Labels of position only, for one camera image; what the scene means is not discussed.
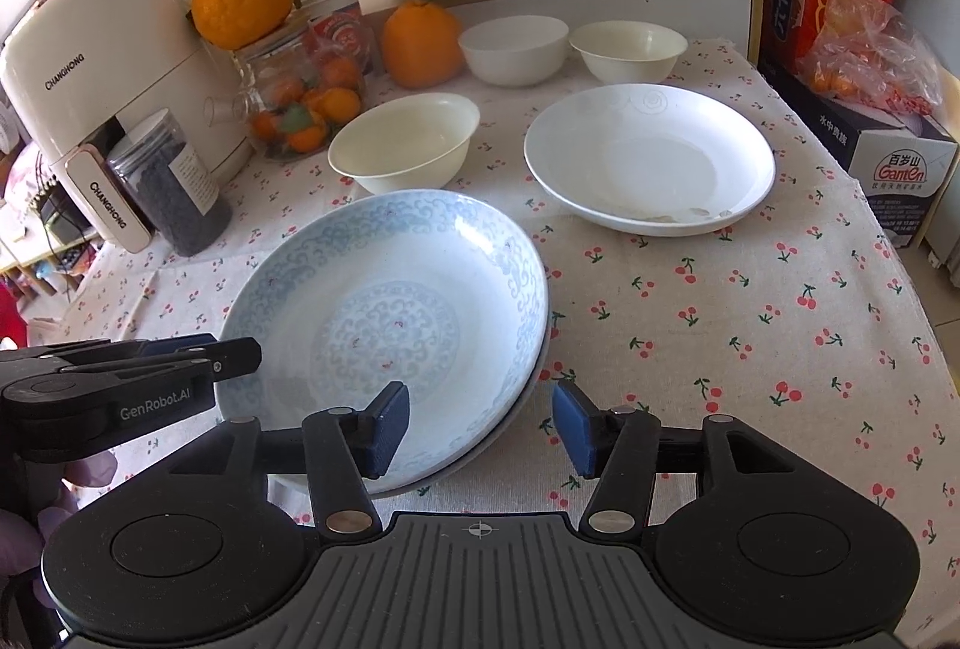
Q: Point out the glass jar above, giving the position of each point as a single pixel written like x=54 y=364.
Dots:
x=296 y=75

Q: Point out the blue patterned plate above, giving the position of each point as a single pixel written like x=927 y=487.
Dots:
x=390 y=289

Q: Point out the white plate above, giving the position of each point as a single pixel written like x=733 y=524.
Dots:
x=652 y=161

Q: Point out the cream air fryer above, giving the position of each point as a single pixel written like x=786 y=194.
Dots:
x=97 y=33

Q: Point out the red can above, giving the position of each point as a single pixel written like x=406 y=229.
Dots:
x=349 y=37

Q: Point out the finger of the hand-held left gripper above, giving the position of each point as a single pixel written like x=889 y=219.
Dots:
x=172 y=343
x=225 y=358

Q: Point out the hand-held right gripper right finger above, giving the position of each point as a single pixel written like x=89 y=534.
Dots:
x=574 y=430

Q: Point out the cream bowl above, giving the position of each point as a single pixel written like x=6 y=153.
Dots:
x=405 y=146
x=628 y=52

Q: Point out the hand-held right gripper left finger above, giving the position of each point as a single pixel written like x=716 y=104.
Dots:
x=390 y=430

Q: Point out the blue and white carton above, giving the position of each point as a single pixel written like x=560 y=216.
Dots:
x=892 y=176

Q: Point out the pile of small tangerines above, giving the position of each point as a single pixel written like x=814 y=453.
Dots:
x=311 y=116

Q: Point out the person's left hand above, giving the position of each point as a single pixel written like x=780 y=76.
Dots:
x=90 y=473

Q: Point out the clear jar of dark beans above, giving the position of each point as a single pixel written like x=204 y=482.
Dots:
x=172 y=191

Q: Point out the white bowl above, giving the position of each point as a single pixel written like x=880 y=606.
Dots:
x=514 y=56

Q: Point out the plastic bag of oranges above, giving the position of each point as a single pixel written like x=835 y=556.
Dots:
x=870 y=48

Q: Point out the cherry print tablecloth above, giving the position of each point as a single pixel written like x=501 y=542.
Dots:
x=675 y=334

